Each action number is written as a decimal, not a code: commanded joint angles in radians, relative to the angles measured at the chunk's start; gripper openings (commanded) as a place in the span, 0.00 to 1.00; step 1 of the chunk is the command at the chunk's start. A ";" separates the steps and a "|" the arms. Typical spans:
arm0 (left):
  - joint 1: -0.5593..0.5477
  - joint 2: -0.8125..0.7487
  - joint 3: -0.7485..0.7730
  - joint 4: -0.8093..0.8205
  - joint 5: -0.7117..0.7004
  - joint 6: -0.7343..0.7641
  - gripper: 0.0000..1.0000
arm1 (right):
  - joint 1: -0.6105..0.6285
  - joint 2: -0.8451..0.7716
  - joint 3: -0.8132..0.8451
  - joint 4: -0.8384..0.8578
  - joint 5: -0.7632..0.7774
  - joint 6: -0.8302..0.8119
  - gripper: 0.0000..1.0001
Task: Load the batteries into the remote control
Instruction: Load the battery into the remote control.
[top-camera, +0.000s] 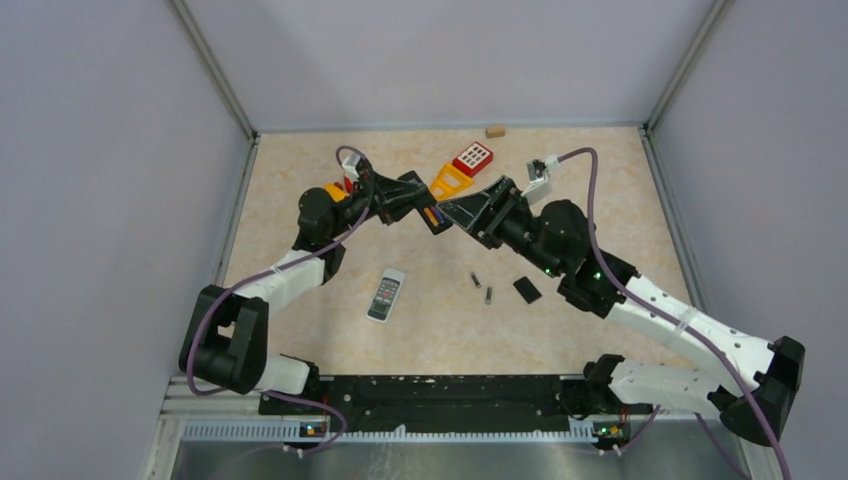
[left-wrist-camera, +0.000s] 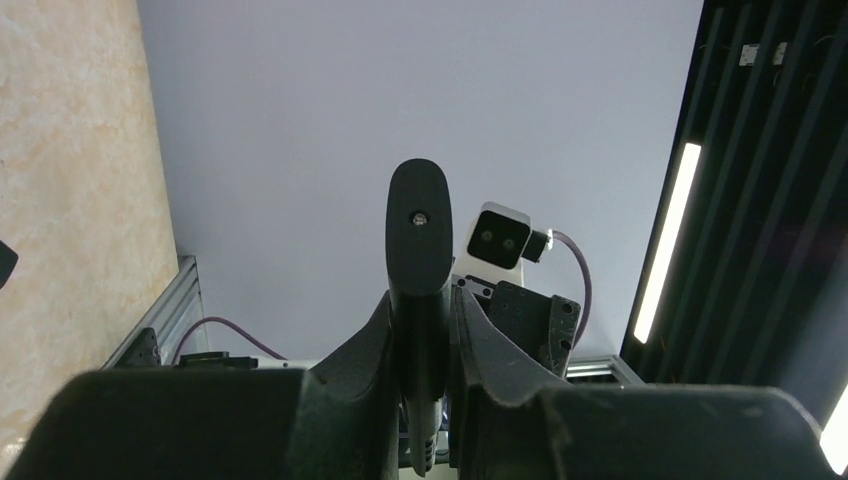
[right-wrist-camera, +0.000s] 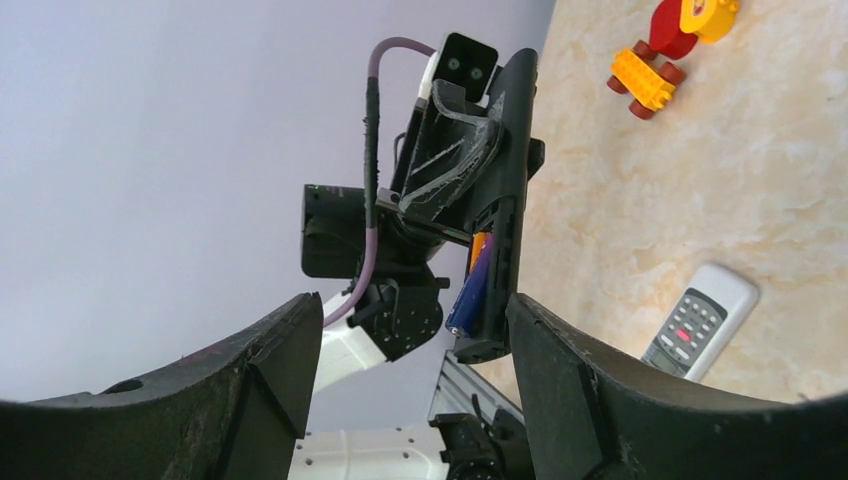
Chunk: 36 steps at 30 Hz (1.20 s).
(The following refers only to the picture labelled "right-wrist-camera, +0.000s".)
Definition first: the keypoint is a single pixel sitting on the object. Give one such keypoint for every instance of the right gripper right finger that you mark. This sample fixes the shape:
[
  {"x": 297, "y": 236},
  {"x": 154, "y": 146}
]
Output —
[{"x": 594, "y": 412}]

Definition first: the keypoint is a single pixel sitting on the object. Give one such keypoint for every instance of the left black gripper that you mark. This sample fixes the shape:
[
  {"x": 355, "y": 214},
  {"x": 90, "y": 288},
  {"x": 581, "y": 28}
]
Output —
[{"x": 437, "y": 159}]

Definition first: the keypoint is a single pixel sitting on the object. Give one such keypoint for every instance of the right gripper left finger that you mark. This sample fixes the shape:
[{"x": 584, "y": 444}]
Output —
[{"x": 232, "y": 410}]

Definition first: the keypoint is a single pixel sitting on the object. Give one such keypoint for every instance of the blue battery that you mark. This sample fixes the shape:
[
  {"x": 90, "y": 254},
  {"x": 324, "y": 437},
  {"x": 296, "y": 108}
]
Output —
[{"x": 460, "y": 321}]

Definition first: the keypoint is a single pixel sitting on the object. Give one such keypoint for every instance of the white remote control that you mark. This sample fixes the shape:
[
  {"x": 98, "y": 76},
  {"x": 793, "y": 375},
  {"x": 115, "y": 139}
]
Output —
[{"x": 711, "y": 308}]

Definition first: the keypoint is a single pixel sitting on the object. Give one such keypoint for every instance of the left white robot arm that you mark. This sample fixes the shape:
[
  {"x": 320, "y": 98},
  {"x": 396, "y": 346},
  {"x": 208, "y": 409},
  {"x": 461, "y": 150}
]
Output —
[{"x": 441, "y": 246}]

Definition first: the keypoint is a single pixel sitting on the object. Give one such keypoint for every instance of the orange toy piece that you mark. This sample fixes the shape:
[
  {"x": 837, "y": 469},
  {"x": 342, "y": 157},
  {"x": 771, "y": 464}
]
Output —
[{"x": 651, "y": 88}]

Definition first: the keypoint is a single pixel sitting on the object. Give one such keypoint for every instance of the red cylinder toy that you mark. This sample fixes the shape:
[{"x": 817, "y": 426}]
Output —
[{"x": 665, "y": 34}]

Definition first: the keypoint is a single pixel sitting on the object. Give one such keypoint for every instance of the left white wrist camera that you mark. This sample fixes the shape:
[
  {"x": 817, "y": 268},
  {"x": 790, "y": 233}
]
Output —
[{"x": 462, "y": 61}]

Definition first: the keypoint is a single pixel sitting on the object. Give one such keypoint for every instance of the yellow ring toy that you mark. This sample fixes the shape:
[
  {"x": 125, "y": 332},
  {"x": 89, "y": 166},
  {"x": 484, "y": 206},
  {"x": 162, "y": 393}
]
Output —
[{"x": 708, "y": 20}]

